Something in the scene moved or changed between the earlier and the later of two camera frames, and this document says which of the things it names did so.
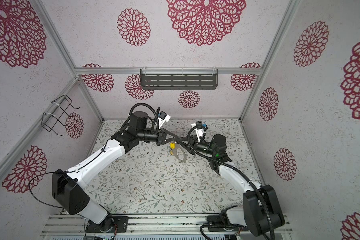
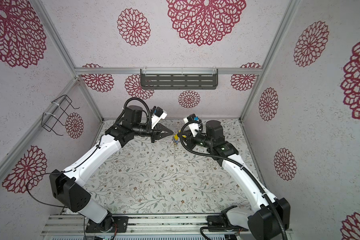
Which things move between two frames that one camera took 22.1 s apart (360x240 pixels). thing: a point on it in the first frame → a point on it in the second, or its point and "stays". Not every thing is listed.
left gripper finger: (167, 140) → (165, 135)
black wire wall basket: (58, 107) stays
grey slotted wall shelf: (179, 79) stays
